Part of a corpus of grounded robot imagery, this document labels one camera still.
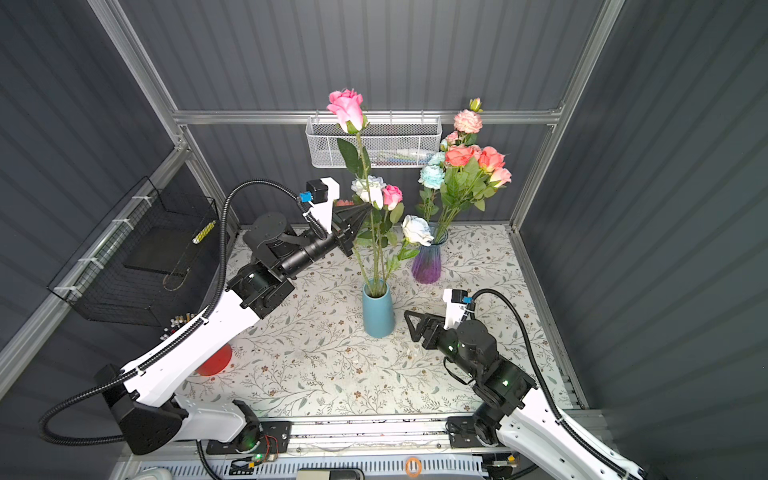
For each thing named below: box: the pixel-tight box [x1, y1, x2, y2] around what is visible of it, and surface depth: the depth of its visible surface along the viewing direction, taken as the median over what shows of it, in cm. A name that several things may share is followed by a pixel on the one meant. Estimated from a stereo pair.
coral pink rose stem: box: [436, 144, 473, 240], surface depth 81 cm
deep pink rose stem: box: [477, 146, 505, 198], surface depth 78 cm
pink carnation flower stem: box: [446, 97, 484, 147], surface depth 77 cm
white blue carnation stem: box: [415, 152, 445, 221], surface depth 85 cm
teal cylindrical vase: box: [362, 278, 395, 339], surface depth 80 cm
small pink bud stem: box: [379, 184, 403, 295], surface depth 69 cm
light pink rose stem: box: [487, 167, 513, 188], surface depth 79 cm
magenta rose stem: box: [328, 89, 378, 288], surface depth 44 cm
